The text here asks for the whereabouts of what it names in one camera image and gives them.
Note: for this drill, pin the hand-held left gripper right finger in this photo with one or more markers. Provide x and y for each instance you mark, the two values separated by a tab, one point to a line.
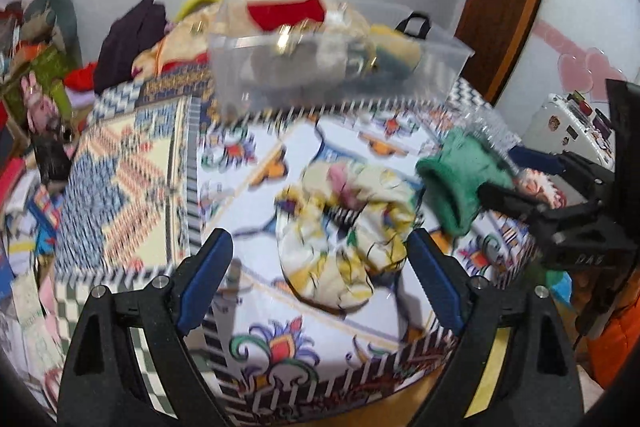
439	279

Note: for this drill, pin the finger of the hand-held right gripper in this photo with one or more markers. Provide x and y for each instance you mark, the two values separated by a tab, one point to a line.
560	164
515	202

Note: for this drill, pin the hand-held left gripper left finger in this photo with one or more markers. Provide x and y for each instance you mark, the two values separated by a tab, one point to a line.
202	279

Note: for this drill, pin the green knitted sock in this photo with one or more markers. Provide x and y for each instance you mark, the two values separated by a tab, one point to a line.
462	182

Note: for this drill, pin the yellow floral cloth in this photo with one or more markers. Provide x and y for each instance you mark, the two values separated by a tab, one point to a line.
345	232

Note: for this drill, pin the clear plastic storage box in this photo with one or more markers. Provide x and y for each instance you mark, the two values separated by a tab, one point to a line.
330	57

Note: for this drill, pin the white appliance with stickers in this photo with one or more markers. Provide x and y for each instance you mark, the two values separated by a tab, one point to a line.
570	127

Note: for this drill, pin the patterned bed blanket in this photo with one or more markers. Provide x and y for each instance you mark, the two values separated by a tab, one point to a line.
280	217

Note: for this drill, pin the orange cushion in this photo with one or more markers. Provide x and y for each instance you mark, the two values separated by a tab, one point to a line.
615	342

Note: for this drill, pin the pile of books and clutter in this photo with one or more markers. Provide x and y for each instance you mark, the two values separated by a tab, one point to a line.
30	157

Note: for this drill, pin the dark purple garment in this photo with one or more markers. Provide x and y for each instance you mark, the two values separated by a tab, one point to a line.
131	42

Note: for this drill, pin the yellow green plush toy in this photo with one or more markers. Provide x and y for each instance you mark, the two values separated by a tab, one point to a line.
196	2

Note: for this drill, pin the red cloth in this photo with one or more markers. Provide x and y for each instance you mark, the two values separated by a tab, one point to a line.
285	12

